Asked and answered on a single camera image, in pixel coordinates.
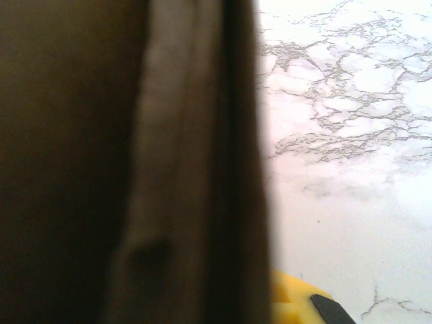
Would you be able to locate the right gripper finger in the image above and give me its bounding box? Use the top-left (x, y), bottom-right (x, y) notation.
top-left (271, 269), bottom-right (358, 324)

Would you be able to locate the brown cardboard box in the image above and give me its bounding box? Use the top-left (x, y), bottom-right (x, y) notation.
top-left (0, 0), bottom-right (283, 324)

